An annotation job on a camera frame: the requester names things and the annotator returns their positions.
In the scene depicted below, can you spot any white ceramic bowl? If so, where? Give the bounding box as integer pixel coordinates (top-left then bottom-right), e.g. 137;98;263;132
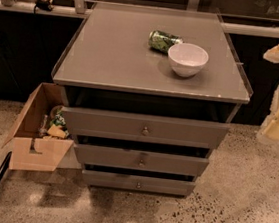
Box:
168;43;209;78

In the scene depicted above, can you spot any grey middle drawer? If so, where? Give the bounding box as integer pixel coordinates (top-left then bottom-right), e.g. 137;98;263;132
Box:
74;144;209;176

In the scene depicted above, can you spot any small dark object on ledge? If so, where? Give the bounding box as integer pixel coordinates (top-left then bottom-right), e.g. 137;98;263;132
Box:
35;0;54;12

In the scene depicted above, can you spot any grey bottom drawer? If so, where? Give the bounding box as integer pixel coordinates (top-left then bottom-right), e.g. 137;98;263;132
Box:
82;170;195;196

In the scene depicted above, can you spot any green snack bag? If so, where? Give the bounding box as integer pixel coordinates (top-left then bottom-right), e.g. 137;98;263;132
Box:
48;106;69;139

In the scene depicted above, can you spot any grey drawer cabinet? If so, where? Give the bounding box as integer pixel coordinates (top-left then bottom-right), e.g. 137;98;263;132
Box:
38;0;263;206

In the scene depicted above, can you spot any green soda can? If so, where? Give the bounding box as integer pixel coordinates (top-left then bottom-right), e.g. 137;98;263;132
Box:
148;30;184;53

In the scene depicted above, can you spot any clear bottle in box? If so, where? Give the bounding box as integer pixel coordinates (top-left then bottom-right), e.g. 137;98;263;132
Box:
38;115;48;138

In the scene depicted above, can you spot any open cardboard box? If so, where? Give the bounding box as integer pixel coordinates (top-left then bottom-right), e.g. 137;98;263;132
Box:
3;83;74;172

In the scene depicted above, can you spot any grey top drawer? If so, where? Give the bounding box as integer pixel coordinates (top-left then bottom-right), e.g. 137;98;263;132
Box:
62;107;229;149

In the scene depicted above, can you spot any yellow sponge piece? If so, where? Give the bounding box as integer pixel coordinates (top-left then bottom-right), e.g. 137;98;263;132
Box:
48;125;66;139

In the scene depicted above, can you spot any grey drawer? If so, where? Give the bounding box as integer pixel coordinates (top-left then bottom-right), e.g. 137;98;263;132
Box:
62;107;229;149
74;144;209;176
82;170;195;196

